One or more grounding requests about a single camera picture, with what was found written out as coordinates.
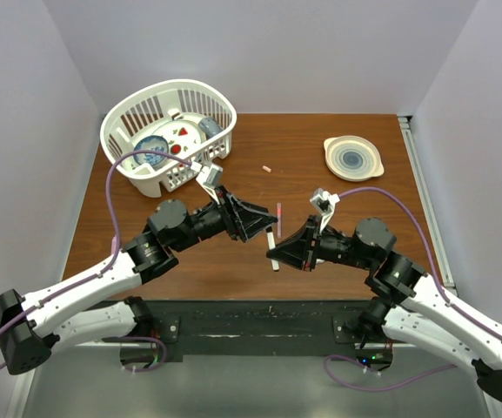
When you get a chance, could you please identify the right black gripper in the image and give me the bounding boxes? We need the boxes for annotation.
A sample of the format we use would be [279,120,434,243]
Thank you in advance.
[267,214,374,272]

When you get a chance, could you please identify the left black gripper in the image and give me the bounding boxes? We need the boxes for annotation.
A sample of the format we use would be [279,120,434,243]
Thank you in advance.
[172,184,277,252]

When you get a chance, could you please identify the white black-tip marker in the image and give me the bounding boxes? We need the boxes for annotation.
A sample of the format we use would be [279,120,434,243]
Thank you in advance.
[266,233,279,272]

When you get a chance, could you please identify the pink highlighter pen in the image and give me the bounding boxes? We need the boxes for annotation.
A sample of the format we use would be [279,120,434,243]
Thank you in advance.
[276,202,283,239]

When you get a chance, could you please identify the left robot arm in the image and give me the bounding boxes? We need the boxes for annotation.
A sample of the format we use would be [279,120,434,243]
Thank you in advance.
[0,186,278,375]

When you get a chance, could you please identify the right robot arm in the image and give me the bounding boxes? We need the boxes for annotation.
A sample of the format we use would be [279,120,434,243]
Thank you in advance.
[266,216,502,402]

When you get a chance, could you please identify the purple pen cap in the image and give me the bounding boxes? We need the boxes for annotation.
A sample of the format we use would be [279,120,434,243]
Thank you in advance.
[110,235,119,255]

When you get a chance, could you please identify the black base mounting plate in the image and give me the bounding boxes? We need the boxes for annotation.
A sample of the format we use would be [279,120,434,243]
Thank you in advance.
[125,297,397,367]

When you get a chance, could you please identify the grey blue cup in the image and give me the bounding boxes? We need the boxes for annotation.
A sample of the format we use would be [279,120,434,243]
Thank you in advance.
[197,117,223,139]

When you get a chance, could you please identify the white strawberry plate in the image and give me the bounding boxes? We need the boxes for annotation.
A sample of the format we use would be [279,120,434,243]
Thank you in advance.
[151,119,206,156]

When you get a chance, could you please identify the beige plate blue rings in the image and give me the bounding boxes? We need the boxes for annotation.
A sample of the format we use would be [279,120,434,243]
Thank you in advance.
[322,135,385,182]

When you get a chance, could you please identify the white plastic dish basket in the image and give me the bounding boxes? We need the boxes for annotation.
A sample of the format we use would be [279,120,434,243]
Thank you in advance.
[99,79,237,198]

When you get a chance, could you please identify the blue patterned bowl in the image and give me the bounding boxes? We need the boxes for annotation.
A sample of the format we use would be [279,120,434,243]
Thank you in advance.
[134,135,169,168]

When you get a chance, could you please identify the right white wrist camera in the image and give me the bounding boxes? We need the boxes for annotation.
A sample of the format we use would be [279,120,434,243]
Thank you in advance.
[310,188,340,232]

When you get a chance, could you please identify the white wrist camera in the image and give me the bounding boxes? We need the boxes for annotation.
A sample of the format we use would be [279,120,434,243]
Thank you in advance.
[310,188,340,232]
[197,164,223,202]

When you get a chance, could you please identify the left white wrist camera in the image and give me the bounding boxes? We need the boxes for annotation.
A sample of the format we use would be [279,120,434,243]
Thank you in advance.
[197,164,223,202]

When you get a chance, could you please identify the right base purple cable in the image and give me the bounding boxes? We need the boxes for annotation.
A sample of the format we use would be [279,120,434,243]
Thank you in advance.
[323,354,458,393]

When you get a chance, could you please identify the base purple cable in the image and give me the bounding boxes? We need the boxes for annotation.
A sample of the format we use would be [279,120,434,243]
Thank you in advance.
[323,354,458,393]
[119,334,167,374]

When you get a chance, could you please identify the aluminium frame rail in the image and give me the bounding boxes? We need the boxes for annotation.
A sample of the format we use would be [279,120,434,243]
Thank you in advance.
[397,115,458,296]

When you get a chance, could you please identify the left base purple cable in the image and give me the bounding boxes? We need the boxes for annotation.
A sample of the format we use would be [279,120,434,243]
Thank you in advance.
[119,334,167,374]

